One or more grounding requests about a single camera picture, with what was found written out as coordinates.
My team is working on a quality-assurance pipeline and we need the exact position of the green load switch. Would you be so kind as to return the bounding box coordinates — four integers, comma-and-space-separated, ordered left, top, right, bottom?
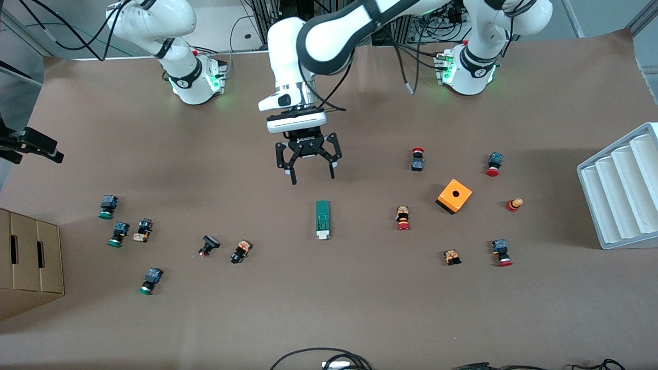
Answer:
315, 199, 332, 241

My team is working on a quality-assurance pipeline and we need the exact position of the brown cardboard box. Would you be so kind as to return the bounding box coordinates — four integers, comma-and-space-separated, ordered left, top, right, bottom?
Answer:
37, 220, 65, 309
0, 208, 13, 322
9, 212, 42, 315

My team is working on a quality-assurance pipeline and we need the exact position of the white ribbed tray rack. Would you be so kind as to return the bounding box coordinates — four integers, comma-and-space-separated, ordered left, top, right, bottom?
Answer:
576, 122, 658, 250

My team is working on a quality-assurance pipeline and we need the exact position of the green mushroom push button switch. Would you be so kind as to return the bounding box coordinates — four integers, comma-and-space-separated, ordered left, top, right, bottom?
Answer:
107, 221, 130, 248
98, 195, 119, 220
138, 267, 164, 296

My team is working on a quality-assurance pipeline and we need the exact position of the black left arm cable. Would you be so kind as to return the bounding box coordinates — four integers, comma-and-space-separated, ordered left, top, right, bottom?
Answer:
391, 44, 415, 96

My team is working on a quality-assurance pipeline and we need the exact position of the black selector switch orange block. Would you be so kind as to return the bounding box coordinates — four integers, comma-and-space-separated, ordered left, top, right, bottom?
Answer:
132, 218, 153, 243
230, 239, 253, 265

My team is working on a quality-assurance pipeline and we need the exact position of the black switch red tip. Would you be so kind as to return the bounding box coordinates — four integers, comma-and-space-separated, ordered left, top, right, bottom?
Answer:
198, 235, 221, 258

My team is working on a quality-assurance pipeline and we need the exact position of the orange button enclosure box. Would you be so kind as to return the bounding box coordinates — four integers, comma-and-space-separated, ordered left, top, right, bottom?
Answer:
436, 178, 473, 215

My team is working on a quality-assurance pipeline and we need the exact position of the black cable with white plug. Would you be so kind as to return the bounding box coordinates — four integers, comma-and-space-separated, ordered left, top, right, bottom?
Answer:
270, 348, 373, 370

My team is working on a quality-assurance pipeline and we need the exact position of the black cable with connector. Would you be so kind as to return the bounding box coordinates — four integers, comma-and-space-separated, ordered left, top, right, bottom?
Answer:
452, 362, 548, 370

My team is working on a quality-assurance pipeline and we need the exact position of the black coiled cable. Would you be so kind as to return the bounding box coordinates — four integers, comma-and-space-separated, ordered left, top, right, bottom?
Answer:
571, 358, 628, 370

